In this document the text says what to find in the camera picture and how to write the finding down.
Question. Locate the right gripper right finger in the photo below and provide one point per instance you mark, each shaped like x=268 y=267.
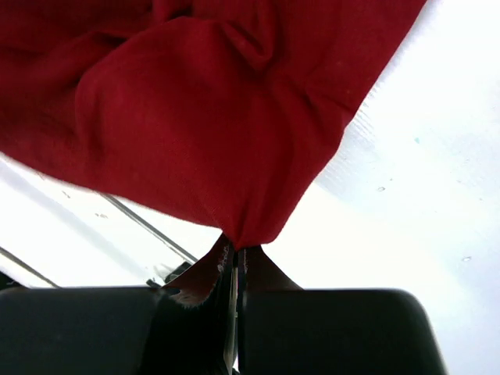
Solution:
x=284 y=329

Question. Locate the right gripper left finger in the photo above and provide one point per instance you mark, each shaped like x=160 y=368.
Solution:
x=185 y=327

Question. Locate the red t shirt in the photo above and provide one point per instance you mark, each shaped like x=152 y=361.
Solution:
x=220 y=113

